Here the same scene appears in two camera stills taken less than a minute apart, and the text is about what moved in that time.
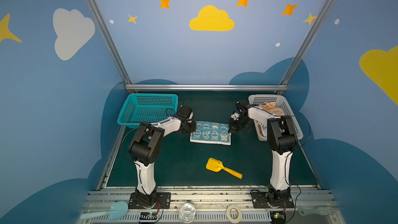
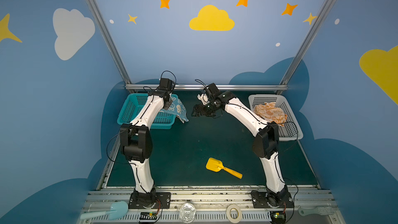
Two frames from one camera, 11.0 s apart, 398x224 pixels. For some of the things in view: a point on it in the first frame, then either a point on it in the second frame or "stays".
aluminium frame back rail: [206, 87] stays
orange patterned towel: [271, 107] stays
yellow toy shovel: [216, 165] stays
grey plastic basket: [258, 99] stays
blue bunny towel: [211, 133] -> [178, 108]
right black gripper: [235, 123] -> [202, 109]
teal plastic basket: [148, 108] stays
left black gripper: [189, 126] -> [168, 100]
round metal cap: [187, 213] stays
